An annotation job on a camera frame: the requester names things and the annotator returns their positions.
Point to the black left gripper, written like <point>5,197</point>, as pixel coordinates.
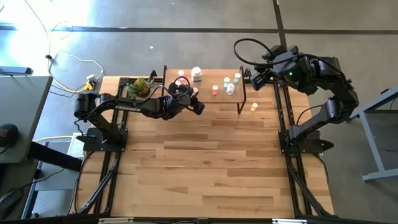
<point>178,105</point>

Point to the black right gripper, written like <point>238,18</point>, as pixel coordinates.
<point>280,68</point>

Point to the clear lavender medicine bottle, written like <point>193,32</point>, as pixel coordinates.
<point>230,89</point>

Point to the large white jar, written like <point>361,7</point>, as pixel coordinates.
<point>196,73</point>

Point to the pink medicine bottle white cap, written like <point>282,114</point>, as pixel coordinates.
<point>181,73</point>

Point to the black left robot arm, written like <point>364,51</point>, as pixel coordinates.
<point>130,108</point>

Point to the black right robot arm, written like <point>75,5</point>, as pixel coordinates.
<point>335,109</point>

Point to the small pineapple plant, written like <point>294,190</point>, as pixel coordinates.
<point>140,87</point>

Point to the yellow plug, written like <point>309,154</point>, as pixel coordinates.
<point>89,87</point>

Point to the white power adapter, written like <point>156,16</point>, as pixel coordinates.
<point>90,77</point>

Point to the grey metal stand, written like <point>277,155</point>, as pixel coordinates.
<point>371,140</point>

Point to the white box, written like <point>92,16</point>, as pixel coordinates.
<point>74,149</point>

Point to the black desk foot bar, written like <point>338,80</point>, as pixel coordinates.
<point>53,155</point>

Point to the grey desk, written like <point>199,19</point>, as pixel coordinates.
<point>21,99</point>

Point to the blue grey flat device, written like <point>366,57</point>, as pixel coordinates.
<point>15,70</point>

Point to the black floor device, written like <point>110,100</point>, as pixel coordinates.
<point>9,202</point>

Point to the wooden shelf black metal frame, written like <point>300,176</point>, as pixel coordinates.
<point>205,93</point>

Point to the black aluminium table frame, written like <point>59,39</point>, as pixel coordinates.
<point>293,183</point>

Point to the silver metal bracket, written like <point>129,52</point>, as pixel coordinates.
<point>116,220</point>
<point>289,221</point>

